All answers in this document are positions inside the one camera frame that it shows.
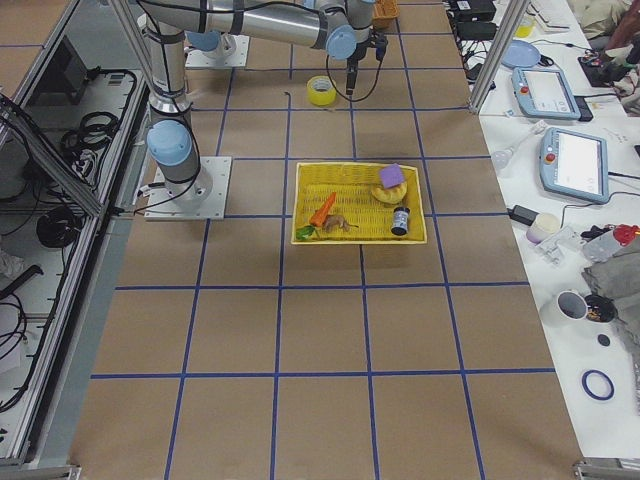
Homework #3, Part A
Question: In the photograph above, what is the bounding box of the white mug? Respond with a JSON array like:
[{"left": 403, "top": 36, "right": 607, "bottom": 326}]
[{"left": 539, "top": 290, "right": 588, "bottom": 328}]

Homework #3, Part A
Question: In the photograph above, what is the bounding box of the teach pendant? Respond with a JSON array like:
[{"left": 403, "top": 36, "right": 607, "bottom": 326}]
[
  {"left": 539, "top": 127, "right": 609, "bottom": 204},
  {"left": 511, "top": 67, "right": 581, "bottom": 120}
]

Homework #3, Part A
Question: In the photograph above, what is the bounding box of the far teach pendant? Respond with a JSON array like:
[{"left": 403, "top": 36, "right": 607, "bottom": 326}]
[{"left": 511, "top": 67, "right": 581, "bottom": 120}]

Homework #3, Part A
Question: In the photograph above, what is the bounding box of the white purple cup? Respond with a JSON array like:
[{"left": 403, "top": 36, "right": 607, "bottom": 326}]
[{"left": 526, "top": 213, "right": 560, "bottom": 244}]

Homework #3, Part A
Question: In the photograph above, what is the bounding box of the aluminium frame post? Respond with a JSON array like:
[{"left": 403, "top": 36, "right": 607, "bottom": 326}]
[{"left": 469, "top": 0, "right": 530, "bottom": 114}]

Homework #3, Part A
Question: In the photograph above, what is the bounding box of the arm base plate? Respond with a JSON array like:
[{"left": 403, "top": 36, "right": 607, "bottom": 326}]
[
  {"left": 142, "top": 156, "right": 232, "bottom": 221},
  {"left": 185, "top": 31, "right": 250, "bottom": 70}
]

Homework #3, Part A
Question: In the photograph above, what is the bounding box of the blue ring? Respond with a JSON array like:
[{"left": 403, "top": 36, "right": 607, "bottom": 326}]
[{"left": 580, "top": 368, "right": 615, "bottom": 401}]

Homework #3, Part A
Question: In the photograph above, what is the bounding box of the black power adapter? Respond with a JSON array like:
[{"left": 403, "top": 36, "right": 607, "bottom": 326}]
[{"left": 507, "top": 205, "right": 539, "bottom": 227}]

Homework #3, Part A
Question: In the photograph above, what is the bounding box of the purple foam cube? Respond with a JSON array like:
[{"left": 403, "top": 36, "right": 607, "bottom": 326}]
[{"left": 378, "top": 163, "right": 405, "bottom": 189}]

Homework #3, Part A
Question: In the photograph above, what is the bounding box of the black bowl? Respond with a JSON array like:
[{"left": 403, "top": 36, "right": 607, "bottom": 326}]
[{"left": 585, "top": 294, "right": 617, "bottom": 323}]

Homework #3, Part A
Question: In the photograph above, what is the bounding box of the blue plastic plate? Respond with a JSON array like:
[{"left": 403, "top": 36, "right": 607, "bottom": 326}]
[{"left": 501, "top": 39, "right": 541, "bottom": 69}]

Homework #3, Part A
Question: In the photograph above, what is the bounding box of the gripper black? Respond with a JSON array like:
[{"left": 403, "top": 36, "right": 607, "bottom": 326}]
[{"left": 345, "top": 56, "right": 358, "bottom": 95}]

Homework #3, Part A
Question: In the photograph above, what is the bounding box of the brown toy animal figure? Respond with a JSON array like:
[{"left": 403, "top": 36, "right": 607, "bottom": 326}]
[{"left": 322, "top": 215, "right": 358, "bottom": 233}]

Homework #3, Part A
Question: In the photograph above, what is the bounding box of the grey cloth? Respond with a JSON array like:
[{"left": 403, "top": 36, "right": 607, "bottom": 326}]
[{"left": 582, "top": 241, "right": 639, "bottom": 355}]

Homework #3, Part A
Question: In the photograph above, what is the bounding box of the yellow tape roll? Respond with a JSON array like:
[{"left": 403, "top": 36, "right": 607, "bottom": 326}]
[{"left": 306, "top": 75, "right": 337, "bottom": 107}]

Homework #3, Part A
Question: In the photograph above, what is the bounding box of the orange toy carrot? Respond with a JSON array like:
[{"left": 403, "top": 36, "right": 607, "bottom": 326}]
[{"left": 295, "top": 192, "right": 337, "bottom": 241}]

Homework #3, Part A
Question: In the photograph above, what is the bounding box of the brown wicker basket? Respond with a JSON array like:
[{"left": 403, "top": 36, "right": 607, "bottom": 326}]
[{"left": 372, "top": 0, "right": 399, "bottom": 29}]

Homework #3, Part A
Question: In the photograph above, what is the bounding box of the near teach pendant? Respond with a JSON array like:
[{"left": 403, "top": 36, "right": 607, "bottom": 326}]
[{"left": 539, "top": 127, "right": 609, "bottom": 204}]

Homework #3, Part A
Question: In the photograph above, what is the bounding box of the toy bread croissant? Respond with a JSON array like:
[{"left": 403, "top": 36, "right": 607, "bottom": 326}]
[{"left": 371, "top": 182, "right": 408, "bottom": 205}]

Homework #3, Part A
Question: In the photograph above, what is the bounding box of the yellow woven basket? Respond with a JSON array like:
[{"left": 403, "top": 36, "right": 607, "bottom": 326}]
[{"left": 291, "top": 162, "right": 427, "bottom": 245}]

